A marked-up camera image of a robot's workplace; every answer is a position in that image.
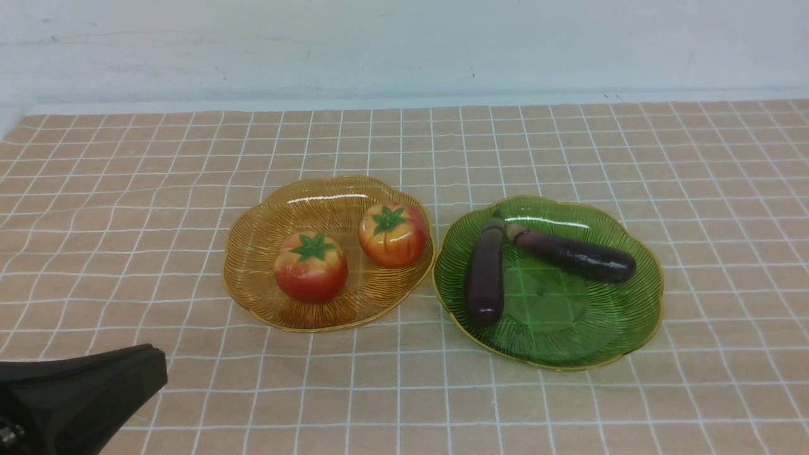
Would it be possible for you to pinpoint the green glass plate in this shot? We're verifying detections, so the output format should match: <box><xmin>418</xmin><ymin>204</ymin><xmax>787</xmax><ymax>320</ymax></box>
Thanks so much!
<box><xmin>433</xmin><ymin>195</ymin><xmax>664</xmax><ymax>370</ymax></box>

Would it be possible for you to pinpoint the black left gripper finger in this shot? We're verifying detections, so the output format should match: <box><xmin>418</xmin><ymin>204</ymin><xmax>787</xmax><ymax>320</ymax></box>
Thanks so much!
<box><xmin>1</xmin><ymin>344</ymin><xmax>167</xmax><ymax>454</ymax></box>

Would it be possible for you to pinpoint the dark purple eggplant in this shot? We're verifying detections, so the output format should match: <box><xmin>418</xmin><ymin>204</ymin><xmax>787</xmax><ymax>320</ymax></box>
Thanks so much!
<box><xmin>504</xmin><ymin>222</ymin><xmax>636</xmax><ymax>283</ymax></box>

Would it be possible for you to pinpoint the tan checkered tablecloth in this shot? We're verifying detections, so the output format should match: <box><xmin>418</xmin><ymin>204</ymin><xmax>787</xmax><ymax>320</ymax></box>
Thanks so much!
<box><xmin>1</xmin><ymin>100</ymin><xmax>808</xmax><ymax>454</ymax></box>

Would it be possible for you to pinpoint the red yellow tomato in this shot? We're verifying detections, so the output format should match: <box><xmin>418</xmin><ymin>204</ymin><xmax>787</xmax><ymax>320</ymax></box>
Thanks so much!
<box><xmin>358</xmin><ymin>202</ymin><xmax>429</xmax><ymax>269</ymax></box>

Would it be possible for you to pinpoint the red tomato green stem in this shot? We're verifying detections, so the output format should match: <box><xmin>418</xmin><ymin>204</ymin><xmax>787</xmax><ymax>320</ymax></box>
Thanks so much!
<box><xmin>272</xmin><ymin>231</ymin><xmax>349</xmax><ymax>303</ymax></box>

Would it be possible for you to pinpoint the purple eggplant green stem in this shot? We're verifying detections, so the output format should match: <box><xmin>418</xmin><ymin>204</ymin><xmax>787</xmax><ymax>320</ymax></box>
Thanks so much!
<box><xmin>463</xmin><ymin>209</ymin><xmax>505</xmax><ymax>328</ymax></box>

